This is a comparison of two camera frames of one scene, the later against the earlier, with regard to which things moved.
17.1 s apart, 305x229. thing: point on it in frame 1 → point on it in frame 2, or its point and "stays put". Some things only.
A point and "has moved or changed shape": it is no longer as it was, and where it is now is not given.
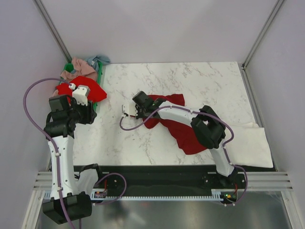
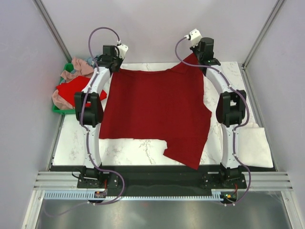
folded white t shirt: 249,147 stays put
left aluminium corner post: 53,30 stays put
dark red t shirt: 188,143 has moved or changed shape
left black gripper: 90,115 → 120,60
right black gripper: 139,115 → 196,47
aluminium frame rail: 255,181 stays put
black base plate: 142,177 stays put
